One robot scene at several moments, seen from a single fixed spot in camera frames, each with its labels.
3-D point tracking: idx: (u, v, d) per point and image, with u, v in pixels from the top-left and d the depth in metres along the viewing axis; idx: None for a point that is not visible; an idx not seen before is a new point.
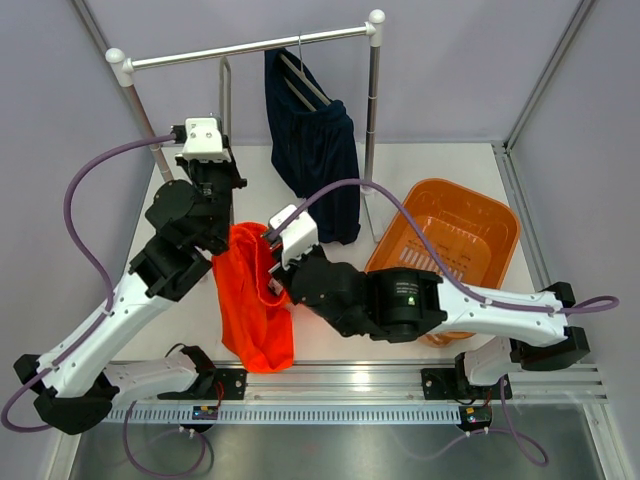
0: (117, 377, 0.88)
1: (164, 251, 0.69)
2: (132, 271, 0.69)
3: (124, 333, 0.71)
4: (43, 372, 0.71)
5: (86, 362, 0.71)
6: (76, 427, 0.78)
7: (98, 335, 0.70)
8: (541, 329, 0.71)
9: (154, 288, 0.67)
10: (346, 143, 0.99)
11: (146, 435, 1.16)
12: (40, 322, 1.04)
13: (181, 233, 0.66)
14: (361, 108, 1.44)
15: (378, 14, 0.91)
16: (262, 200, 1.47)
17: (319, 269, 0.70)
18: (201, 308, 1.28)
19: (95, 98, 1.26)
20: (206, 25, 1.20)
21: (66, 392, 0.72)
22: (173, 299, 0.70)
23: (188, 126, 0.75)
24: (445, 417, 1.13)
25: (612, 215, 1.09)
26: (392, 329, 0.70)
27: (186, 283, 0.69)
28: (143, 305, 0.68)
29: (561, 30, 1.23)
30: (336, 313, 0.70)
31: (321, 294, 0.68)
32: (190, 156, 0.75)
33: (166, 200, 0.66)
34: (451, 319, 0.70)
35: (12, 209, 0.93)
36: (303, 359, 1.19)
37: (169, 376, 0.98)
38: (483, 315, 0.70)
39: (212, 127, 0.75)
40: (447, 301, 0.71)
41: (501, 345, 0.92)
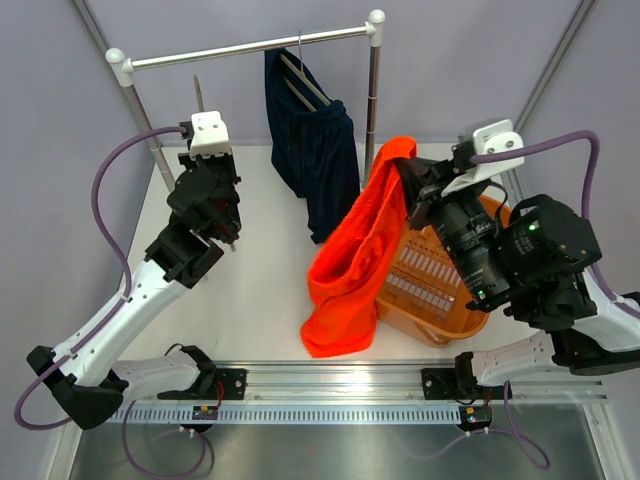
0: (125, 371, 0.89)
1: (179, 238, 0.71)
2: (148, 258, 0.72)
3: (143, 317, 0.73)
4: (61, 360, 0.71)
5: (107, 346, 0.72)
6: (88, 423, 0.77)
7: (117, 320, 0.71)
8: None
9: (171, 272, 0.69)
10: (346, 143, 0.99)
11: (146, 435, 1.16)
12: (41, 321, 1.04)
13: (200, 217, 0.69)
14: (360, 108, 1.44)
15: (378, 14, 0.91)
16: (262, 200, 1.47)
17: (564, 216, 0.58)
18: (200, 308, 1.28)
19: (95, 98, 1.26)
20: (205, 25, 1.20)
21: (86, 379, 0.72)
22: (187, 286, 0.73)
23: (193, 119, 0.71)
24: (445, 417, 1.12)
25: (611, 214, 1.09)
26: (562, 313, 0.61)
27: (202, 268, 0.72)
28: (162, 289, 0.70)
29: (560, 30, 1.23)
30: (544, 274, 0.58)
31: (581, 249, 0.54)
32: (196, 150, 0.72)
33: (187, 186, 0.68)
34: (598, 313, 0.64)
35: (13, 208, 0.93)
36: (304, 360, 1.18)
37: (173, 372, 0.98)
38: (612, 313, 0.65)
39: (218, 118, 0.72)
40: (593, 294, 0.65)
41: (538, 346, 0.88)
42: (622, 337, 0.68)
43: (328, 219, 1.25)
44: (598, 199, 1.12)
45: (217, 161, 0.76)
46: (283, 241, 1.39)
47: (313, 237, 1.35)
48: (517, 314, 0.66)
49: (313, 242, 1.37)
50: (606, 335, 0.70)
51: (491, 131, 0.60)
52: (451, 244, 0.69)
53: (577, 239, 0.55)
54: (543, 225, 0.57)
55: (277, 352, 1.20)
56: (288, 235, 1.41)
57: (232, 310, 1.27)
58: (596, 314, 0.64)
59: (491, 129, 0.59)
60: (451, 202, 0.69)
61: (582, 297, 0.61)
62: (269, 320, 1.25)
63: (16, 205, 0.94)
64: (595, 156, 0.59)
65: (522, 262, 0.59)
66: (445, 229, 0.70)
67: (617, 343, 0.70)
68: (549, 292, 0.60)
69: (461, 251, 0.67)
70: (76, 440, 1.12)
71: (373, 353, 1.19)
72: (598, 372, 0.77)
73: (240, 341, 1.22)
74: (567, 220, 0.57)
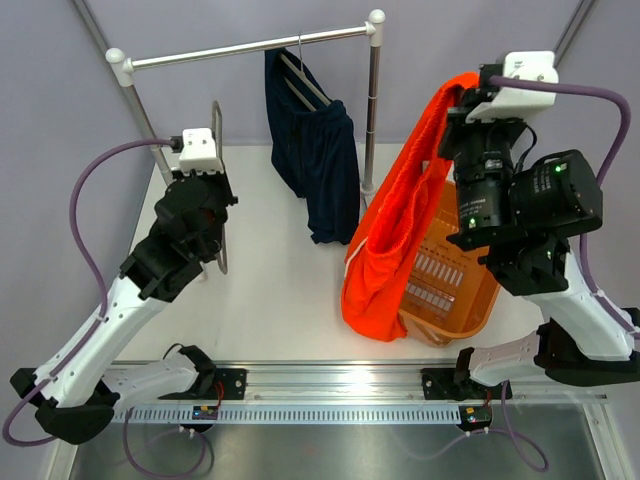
0: (115, 383, 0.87)
1: (156, 251, 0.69)
2: (123, 275, 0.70)
3: (121, 338, 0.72)
4: (42, 384, 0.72)
5: (85, 369, 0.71)
6: (80, 436, 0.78)
7: (93, 342, 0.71)
8: (623, 343, 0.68)
9: (147, 290, 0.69)
10: (346, 143, 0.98)
11: (146, 435, 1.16)
12: (41, 322, 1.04)
13: (187, 228, 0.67)
14: (360, 108, 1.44)
15: (378, 14, 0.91)
16: (262, 200, 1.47)
17: (586, 175, 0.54)
18: (201, 308, 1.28)
19: (96, 98, 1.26)
20: (205, 25, 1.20)
21: (67, 402, 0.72)
22: (166, 300, 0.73)
23: (184, 134, 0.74)
24: (445, 417, 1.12)
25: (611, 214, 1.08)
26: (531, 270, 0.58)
27: (178, 282, 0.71)
28: (137, 308, 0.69)
29: (560, 31, 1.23)
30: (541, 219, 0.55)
31: (590, 210, 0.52)
32: (186, 165, 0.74)
33: (177, 195, 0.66)
34: (567, 292, 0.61)
35: (14, 209, 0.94)
36: (303, 358, 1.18)
37: (169, 378, 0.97)
38: (587, 302, 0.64)
39: (207, 134, 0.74)
40: (569, 274, 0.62)
41: (525, 347, 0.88)
42: (594, 332, 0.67)
43: (328, 219, 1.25)
44: None
45: (209, 178, 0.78)
46: (283, 242, 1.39)
47: (313, 237, 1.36)
48: (489, 262, 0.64)
49: (314, 242, 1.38)
50: (583, 332, 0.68)
51: (525, 59, 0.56)
52: (461, 170, 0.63)
53: (591, 197, 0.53)
54: (571, 171, 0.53)
55: (277, 352, 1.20)
56: (288, 235, 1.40)
57: (232, 310, 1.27)
58: (566, 292, 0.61)
59: (528, 57, 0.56)
60: (475, 131, 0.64)
61: (551, 269, 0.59)
62: (268, 320, 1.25)
63: (15, 205, 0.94)
64: (616, 149, 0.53)
65: (525, 204, 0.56)
66: (461, 155, 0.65)
67: (588, 336, 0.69)
68: (533, 245, 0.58)
69: (466, 178, 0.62)
70: None
71: (372, 353, 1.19)
72: (574, 377, 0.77)
73: (240, 340, 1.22)
74: (588, 179, 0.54)
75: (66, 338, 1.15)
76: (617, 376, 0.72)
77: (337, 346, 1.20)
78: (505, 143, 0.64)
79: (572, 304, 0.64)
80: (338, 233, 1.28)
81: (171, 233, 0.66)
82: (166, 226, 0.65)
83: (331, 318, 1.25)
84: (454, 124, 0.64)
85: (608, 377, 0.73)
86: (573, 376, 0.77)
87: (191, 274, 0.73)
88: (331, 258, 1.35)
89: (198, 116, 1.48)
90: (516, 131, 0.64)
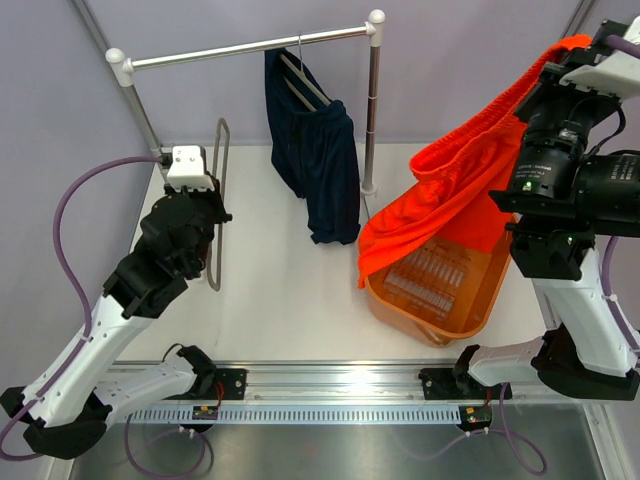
0: (108, 395, 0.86)
1: (139, 268, 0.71)
2: (106, 294, 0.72)
3: (108, 356, 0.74)
4: (28, 404, 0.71)
5: (72, 387, 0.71)
6: (71, 451, 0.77)
7: (80, 361, 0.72)
8: (621, 356, 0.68)
9: (130, 309, 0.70)
10: (347, 143, 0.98)
11: (145, 436, 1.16)
12: (41, 322, 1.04)
13: (171, 245, 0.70)
14: (360, 108, 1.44)
15: (378, 14, 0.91)
16: (262, 200, 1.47)
17: None
18: (201, 308, 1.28)
19: (95, 98, 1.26)
20: (205, 25, 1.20)
21: (55, 421, 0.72)
22: (151, 317, 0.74)
23: (174, 150, 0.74)
24: (445, 417, 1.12)
25: None
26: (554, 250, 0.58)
27: (161, 300, 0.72)
28: (122, 326, 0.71)
29: (561, 31, 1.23)
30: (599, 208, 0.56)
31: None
32: (175, 182, 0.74)
33: (163, 214, 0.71)
34: (580, 284, 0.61)
35: (13, 209, 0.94)
36: (303, 357, 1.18)
37: (164, 385, 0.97)
38: (597, 303, 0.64)
39: (196, 152, 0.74)
40: (586, 268, 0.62)
41: (526, 349, 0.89)
42: (594, 337, 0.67)
43: (328, 219, 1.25)
44: None
45: (200, 196, 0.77)
46: (283, 242, 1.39)
47: (313, 237, 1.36)
48: (514, 232, 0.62)
49: (314, 242, 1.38)
50: (583, 334, 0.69)
51: None
52: (532, 132, 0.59)
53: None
54: None
55: (277, 352, 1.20)
56: (288, 235, 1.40)
57: (232, 310, 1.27)
58: (576, 285, 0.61)
59: None
60: (562, 95, 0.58)
61: (568, 255, 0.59)
62: (269, 320, 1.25)
63: (14, 206, 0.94)
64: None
65: (593, 190, 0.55)
66: (538, 117, 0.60)
67: (588, 340, 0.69)
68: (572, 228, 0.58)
69: (536, 141, 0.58)
70: None
71: (372, 353, 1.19)
72: (567, 386, 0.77)
73: (240, 340, 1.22)
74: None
75: (66, 338, 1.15)
76: (607, 389, 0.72)
77: (337, 345, 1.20)
78: (589, 121, 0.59)
79: (581, 301, 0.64)
80: (337, 233, 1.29)
81: (156, 249, 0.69)
82: (151, 242, 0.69)
83: (331, 318, 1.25)
84: (546, 81, 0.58)
85: (601, 390, 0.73)
86: (565, 383, 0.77)
87: (175, 291, 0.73)
88: (332, 258, 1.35)
89: (198, 116, 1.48)
90: (605, 111, 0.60)
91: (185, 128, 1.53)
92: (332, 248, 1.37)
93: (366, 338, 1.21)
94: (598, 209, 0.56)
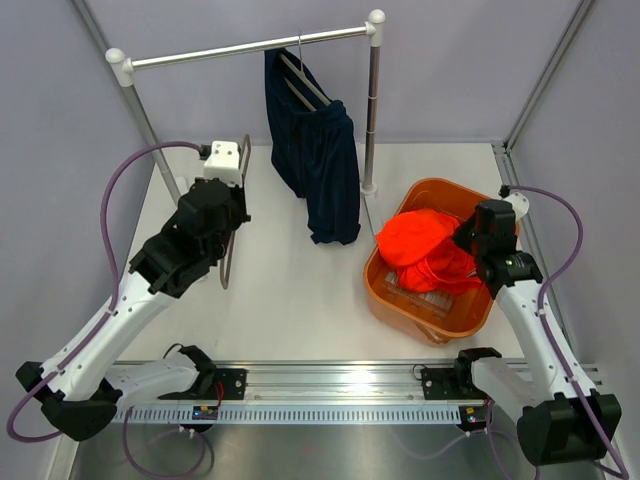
0: (118, 380, 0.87)
1: (163, 250, 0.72)
2: (133, 269, 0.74)
3: (129, 332, 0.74)
4: (48, 376, 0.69)
5: (95, 360, 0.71)
6: (82, 434, 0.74)
7: (103, 335, 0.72)
8: (551, 377, 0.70)
9: (157, 284, 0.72)
10: (346, 143, 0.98)
11: (146, 436, 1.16)
12: (40, 323, 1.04)
13: (205, 225, 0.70)
14: (360, 109, 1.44)
15: (378, 14, 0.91)
16: (262, 200, 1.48)
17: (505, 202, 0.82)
18: (201, 308, 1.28)
19: (95, 98, 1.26)
20: (204, 24, 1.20)
21: (74, 395, 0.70)
22: (174, 295, 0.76)
23: (214, 144, 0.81)
24: (445, 417, 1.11)
25: (610, 214, 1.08)
26: (484, 265, 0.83)
27: (185, 278, 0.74)
28: (147, 301, 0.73)
29: (561, 30, 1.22)
30: (480, 224, 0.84)
31: (490, 210, 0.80)
32: (212, 170, 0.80)
33: (199, 191, 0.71)
34: (514, 289, 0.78)
35: (12, 207, 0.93)
36: (301, 359, 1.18)
37: (172, 377, 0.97)
38: (529, 316, 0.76)
39: (234, 147, 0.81)
40: (520, 286, 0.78)
41: (530, 395, 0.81)
42: (532, 352, 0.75)
43: (328, 219, 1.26)
44: (600, 200, 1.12)
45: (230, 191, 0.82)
46: (284, 242, 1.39)
47: (313, 237, 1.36)
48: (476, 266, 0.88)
49: (314, 242, 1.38)
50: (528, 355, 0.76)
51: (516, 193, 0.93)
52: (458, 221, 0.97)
53: (501, 206, 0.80)
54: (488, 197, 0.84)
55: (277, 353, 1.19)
56: (288, 235, 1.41)
57: (232, 310, 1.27)
58: (508, 291, 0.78)
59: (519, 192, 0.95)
60: None
61: (502, 269, 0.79)
62: (270, 320, 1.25)
63: (14, 206, 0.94)
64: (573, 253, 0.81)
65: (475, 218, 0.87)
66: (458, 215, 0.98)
67: (532, 361, 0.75)
68: (496, 250, 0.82)
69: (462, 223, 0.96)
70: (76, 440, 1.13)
71: (373, 353, 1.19)
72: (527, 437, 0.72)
73: (239, 338, 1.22)
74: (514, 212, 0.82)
75: (67, 338, 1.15)
76: (540, 418, 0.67)
77: (335, 346, 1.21)
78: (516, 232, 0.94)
79: (518, 312, 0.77)
80: (337, 233, 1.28)
81: (190, 228, 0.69)
82: (186, 220, 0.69)
83: (331, 318, 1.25)
84: None
85: (541, 428, 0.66)
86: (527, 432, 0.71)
87: (198, 270, 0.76)
88: (332, 258, 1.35)
89: (198, 115, 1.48)
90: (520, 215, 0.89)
91: (185, 128, 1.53)
92: (331, 247, 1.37)
93: (367, 339, 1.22)
94: (483, 222, 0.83)
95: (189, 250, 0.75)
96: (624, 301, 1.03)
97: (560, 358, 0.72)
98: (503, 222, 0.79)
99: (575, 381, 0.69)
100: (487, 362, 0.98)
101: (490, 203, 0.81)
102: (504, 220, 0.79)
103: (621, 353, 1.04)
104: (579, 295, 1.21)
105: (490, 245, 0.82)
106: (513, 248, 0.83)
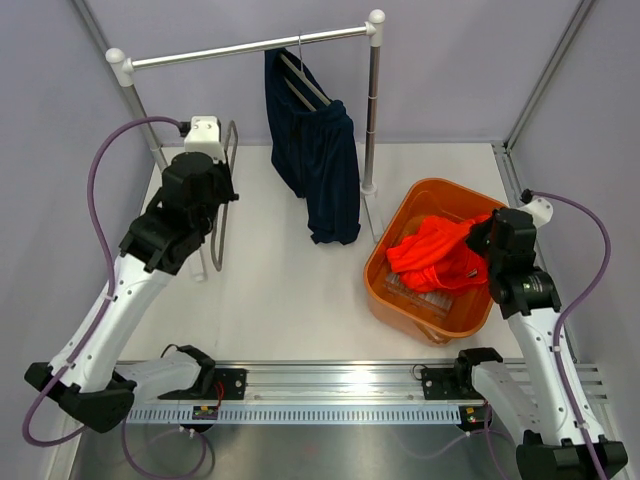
0: (129, 372, 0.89)
1: (151, 227, 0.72)
2: (124, 252, 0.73)
3: (133, 314, 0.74)
4: (60, 372, 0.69)
5: (103, 348, 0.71)
6: (103, 426, 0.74)
7: (107, 322, 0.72)
8: (560, 421, 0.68)
9: (152, 262, 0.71)
10: (346, 143, 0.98)
11: (147, 435, 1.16)
12: (40, 322, 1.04)
13: (191, 194, 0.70)
14: (360, 109, 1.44)
15: (378, 14, 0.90)
16: (262, 200, 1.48)
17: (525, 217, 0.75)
18: (200, 308, 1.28)
19: (95, 98, 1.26)
20: (204, 23, 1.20)
21: (90, 386, 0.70)
22: (172, 272, 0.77)
23: (193, 120, 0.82)
24: (445, 417, 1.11)
25: (610, 214, 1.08)
26: (497, 283, 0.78)
27: (179, 252, 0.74)
28: (145, 281, 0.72)
29: (561, 30, 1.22)
30: (497, 238, 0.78)
31: (510, 226, 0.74)
32: (192, 146, 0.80)
33: (182, 162, 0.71)
34: (529, 320, 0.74)
35: (12, 207, 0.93)
36: (301, 359, 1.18)
37: (176, 371, 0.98)
38: (543, 354, 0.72)
39: (214, 122, 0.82)
40: (537, 318, 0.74)
41: (529, 417, 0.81)
42: (542, 390, 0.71)
43: (328, 219, 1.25)
44: (600, 200, 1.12)
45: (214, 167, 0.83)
46: (284, 242, 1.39)
47: (313, 237, 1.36)
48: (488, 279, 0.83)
49: (314, 242, 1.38)
50: (537, 390, 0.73)
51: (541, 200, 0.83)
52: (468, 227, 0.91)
53: (523, 221, 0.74)
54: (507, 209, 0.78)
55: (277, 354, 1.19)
56: (288, 235, 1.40)
57: (232, 310, 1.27)
58: (524, 320, 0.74)
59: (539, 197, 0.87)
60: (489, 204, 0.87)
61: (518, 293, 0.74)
62: (270, 321, 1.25)
63: (14, 206, 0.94)
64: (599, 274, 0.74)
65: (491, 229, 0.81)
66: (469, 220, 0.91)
67: (539, 397, 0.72)
68: (511, 268, 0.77)
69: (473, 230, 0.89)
70: (76, 440, 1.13)
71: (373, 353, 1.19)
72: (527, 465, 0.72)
73: (240, 339, 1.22)
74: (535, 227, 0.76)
75: (66, 338, 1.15)
76: (546, 461, 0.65)
77: (335, 346, 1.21)
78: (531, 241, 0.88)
79: (531, 345, 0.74)
80: (338, 233, 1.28)
81: (177, 199, 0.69)
82: (172, 192, 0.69)
83: (331, 318, 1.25)
84: None
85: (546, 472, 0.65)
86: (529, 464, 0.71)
87: (190, 243, 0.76)
88: (332, 258, 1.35)
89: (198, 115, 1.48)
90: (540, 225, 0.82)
91: None
92: (331, 247, 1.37)
93: (367, 339, 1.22)
94: (500, 237, 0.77)
95: (178, 224, 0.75)
96: (624, 301, 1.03)
97: (571, 400, 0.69)
98: (522, 240, 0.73)
99: (584, 428, 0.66)
100: (489, 367, 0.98)
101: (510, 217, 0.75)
102: (523, 237, 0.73)
103: (621, 354, 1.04)
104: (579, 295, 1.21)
105: (506, 264, 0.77)
106: (530, 267, 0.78)
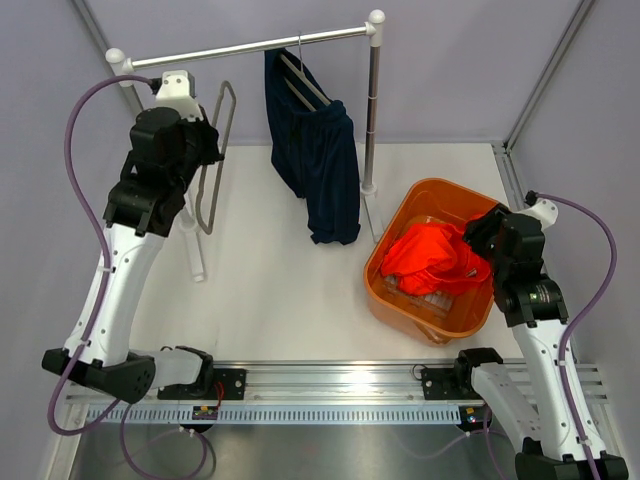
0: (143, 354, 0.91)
1: (132, 191, 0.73)
2: (110, 224, 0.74)
3: (136, 281, 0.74)
4: (79, 350, 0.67)
5: (115, 319, 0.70)
6: (131, 399, 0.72)
7: (112, 293, 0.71)
8: (562, 435, 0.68)
9: (143, 225, 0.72)
10: (346, 143, 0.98)
11: (148, 435, 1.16)
12: (40, 322, 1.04)
13: (163, 148, 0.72)
14: (360, 109, 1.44)
15: (378, 14, 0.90)
16: (262, 200, 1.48)
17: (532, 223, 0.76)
18: (200, 308, 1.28)
19: (95, 98, 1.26)
20: (204, 24, 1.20)
21: (111, 359, 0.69)
22: (164, 234, 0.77)
23: (161, 76, 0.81)
24: (445, 417, 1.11)
25: (610, 214, 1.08)
26: (502, 291, 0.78)
27: (167, 211, 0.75)
28: (140, 245, 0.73)
29: (561, 31, 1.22)
30: (503, 243, 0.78)
31: (518, 233, 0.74)
32: (164, 104, 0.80)
33: (147, 119, 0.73)
34: (536, 332, 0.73)
35: (13, 208, 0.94)
36: (301, 360, 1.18)
37: (179, 361, 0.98)
38: (548, 366, 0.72)
39: (183, 76, 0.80)
40: (543, 329, 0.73)
41: (529, 423, 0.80)
42: (545, 403, 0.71)
43: (328, 219, 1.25)
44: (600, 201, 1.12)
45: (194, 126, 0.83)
46: (285, 242, 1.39)
47: (313, 237, 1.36)
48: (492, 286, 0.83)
49: (314, 242, 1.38)
50: (540, 403, 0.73)
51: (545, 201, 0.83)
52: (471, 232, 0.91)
53: (530, 227, 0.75)
54: (514, 215, 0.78)
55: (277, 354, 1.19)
56: (289, 235, 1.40)
57: (232, 310, 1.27)
58: (529, 331, 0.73)
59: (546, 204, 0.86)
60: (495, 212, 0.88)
61: (522, 300, 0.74)
62: (270, 321, 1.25)
63: (14, 206, 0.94)
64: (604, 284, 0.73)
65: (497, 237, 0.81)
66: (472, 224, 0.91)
67: (542, 410, 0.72)
68: (518, 275, 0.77)
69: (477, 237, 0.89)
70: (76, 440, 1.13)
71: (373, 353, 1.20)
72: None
73: (240, 339, 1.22)
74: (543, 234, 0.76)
75: None
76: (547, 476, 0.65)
77: (335, 346, 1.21)
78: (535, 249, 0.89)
79: (535, 357, 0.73)
80: (338, 233, 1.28)
81: (151, 155, 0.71)
82: (144, 149, 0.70)
83: (331, 318, 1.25)
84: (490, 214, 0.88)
85: None
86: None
87: (175, 202, 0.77)
88: (332, 258, 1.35)
89: None
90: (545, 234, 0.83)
91: None
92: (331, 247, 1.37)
93: (367, 339, 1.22)
94: (507, 242, 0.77)
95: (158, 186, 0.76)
96: (625, 301, 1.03)
97: (574, 416, 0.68)
98: (529, 246, 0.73)
99: (586, 445, 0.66)
100: (489, 370, 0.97)
101: (517, 224, 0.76)
102: (531, 244, 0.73)
103: (621, 354, 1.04)
104: (579, 295, 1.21)
105: (512, 270, 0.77)
106: (537, 277, 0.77)
